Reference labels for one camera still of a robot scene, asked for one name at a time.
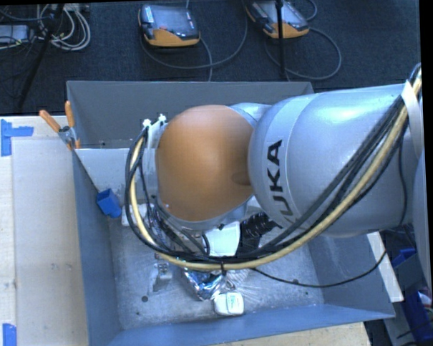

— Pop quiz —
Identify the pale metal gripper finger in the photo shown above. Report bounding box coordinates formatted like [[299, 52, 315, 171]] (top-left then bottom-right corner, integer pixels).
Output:
[[150, 260, 173, 294]]

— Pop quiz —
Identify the silver foil packet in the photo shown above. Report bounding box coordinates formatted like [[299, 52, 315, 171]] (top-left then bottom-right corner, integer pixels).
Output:
[[182, 264, 238, 303]]

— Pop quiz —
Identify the grey metal bin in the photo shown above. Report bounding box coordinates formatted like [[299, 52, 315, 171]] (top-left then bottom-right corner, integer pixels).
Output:
[[66, 67, 398, 346]]

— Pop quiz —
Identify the blue box-shaped object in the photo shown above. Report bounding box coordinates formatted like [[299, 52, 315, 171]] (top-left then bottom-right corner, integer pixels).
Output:
[[94, 187, 123, 221]]

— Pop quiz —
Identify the white packet with green print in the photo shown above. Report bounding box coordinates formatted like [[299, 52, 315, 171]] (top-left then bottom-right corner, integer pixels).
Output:
[[212, 291, 246, 318]]

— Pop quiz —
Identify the pale wood flat board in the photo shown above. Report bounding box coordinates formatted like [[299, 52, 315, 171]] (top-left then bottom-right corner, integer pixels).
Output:
[[8, 133, 90, 346]]

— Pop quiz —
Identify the black cylinder on white bracket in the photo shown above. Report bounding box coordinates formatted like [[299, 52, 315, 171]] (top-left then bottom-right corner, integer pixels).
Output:
[[203, 211, 278, 259]]

